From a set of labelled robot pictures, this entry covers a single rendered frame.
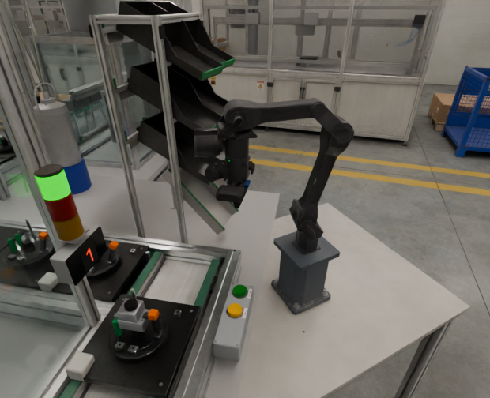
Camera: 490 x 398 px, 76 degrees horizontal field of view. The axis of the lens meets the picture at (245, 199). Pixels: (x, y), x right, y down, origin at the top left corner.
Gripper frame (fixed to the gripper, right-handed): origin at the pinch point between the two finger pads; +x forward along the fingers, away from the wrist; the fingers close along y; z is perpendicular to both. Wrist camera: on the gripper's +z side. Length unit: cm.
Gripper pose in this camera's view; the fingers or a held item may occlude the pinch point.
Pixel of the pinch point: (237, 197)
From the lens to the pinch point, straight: 83.6
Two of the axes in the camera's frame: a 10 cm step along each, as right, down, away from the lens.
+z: -9.8, -1.1, 1.7
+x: -0.1, 8.5, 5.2
